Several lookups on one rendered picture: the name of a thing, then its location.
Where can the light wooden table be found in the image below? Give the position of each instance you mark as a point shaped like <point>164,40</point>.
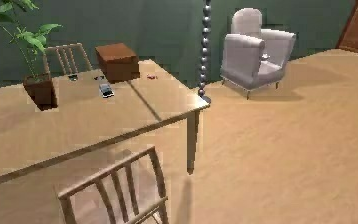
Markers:
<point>87,123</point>

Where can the green house plant brown pot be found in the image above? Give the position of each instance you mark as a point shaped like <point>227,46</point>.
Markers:
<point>40,90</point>

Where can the brown wooden door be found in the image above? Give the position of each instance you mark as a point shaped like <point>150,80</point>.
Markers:
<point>357,30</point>

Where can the small dark flat object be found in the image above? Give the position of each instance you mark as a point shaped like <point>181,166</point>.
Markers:
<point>73,77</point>
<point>99,78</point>

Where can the small grey phone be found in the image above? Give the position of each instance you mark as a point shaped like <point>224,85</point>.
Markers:
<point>106,90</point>

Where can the small red object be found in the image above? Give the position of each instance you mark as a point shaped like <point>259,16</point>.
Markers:
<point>151,77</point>

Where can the light wooden slatted chair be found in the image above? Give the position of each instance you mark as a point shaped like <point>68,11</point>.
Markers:
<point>67,56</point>
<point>118,186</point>

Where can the small white object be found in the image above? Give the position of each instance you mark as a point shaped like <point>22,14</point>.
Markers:
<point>265,56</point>

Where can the brown box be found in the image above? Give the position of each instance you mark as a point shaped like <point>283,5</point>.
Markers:
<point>118,63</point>

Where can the light grey armchair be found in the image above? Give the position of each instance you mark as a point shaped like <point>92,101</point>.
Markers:
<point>250,56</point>

